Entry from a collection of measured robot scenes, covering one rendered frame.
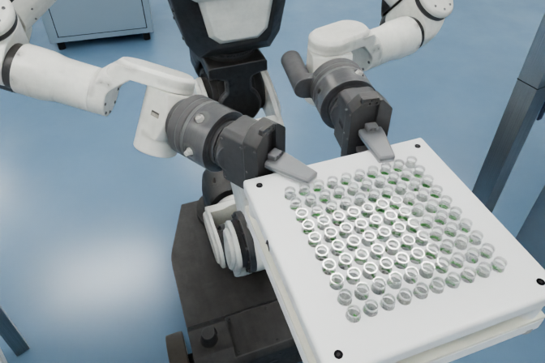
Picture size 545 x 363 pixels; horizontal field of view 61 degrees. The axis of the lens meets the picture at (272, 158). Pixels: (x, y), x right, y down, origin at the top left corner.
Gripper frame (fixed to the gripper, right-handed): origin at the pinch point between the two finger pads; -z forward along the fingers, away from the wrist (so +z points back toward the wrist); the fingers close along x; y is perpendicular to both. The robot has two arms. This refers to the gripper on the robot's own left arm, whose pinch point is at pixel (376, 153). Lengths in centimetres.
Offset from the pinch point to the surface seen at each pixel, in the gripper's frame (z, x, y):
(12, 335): 41, 89, 84
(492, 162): 45, 51, -61
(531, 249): 38, 89, -84
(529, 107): 41, 29, -62
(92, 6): 239, 70, 73
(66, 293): 60, 99, 74
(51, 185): 117, 99, 87
